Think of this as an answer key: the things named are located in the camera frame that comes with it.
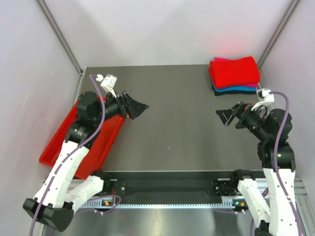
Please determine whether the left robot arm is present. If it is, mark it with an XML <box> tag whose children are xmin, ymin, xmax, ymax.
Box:
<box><xmin>23</xmin><ymin>91</ymin><xmax>149</xmax><ymax>232</ymax></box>

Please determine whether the red t-shirt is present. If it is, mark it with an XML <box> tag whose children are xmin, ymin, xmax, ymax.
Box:
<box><xmin>208</xmin><ymin>56</ymin><xmax>260</xmax><ymax>89</ymax></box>

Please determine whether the pink folded t-shirt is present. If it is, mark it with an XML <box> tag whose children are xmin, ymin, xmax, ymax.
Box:
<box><xmin>213</xmin><ymin>57</ymin><xmax>259</xmax><ymax>89</ymax></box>

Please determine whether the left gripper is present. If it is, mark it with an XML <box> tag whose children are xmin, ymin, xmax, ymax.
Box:
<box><xmin>93</xmin><ymin>88</ymin><xmax>149</xmax><ymax>125</ymax></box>

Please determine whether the aluminium frame post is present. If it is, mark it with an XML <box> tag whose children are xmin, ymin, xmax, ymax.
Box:
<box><xmin>254</xmin><ymin>0</ymin><xmax>302</xmax><ymax>71</ymax></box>
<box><xmin>34</xmin><ymin>0</ymin><xmax>86</xmax><ymax>74</ymax></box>

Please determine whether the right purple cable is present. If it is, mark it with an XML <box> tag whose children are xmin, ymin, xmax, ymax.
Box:
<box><xmin>214</xmin><ymin>91</ymin><xmax>305</xmax><ymax>236</ymax></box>

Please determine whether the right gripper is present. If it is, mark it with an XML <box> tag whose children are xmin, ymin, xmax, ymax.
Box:
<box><xmin>216</xmin><ymin>100</ymin><xmax>270</xmax><ymax>140</ymax></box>

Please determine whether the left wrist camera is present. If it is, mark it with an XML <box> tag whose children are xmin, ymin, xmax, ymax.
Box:
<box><xmin>96</xmin><ymin>74</ymin><xmax>117</xmax><ymax>98</ymax></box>

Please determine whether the aluminium front rail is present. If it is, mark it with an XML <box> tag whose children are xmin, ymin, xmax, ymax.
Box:
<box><xmin>39</xmin><ymin>178</ymin><xmax>308</xmax><ymax>209</ymax></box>

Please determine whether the red plastic bin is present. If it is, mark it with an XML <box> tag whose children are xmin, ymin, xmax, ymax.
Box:
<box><xmin>39</xmin><ymin>106</ymin><xmax>125</xmax><ymax>179</ymax></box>

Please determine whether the black folded t-shirt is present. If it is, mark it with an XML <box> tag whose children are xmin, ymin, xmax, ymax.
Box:
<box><xmin>212</xmin><ymin>87</ymin><xmax>256</xmax><ymax>96</ymax></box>

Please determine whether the left aluminium frame post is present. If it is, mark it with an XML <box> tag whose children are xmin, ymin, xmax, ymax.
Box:
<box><xmin>34</xmin><ymin>0</ymin><xmax>86</xmax><ymax>74</ymax></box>

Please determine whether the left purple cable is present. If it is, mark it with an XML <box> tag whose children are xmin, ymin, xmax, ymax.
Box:
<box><xmin>29</xmin><ymin>74</ymin><xmax>122</xmax><ymax>236</ymax></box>

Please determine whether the right aluminium frame post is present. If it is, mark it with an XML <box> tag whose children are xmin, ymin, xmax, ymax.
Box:
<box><xmin>254</xmin><ymin>0</ymin><xmax>302</xmax><ymax>71</ymax></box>

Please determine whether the purple cable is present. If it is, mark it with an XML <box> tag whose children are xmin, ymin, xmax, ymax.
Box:
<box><xmin>214</xmin><ymin>91</ymin><xmax>305</xmax><ymax>236</ymax></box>
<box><xmin>29</xmin><ymin>74</ymin><xmax>122</xmax><ymax>236</ymax></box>

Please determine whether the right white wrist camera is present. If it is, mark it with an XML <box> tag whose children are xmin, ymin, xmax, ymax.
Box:
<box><xmin>252</xmin><ymin>88</ymin><xmax>275</xmax><ymax>111</ymax></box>

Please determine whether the blue folded t-shirt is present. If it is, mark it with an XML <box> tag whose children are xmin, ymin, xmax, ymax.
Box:
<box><xmin>212</xmin><ymin>83</ymin><xmax>258</xmax><ymax>92</ymax></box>

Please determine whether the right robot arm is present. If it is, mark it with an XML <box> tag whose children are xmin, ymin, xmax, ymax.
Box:
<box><xmin>216</xmin><ymin>102</ymin><xmax>303</xmax><ymax>236</ymax></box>

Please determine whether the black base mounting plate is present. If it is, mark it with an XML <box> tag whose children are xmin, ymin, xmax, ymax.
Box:
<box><xmin>108</xmin><ymin>171</ymin><xmax>239</xmax><ymax>196</ymax></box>

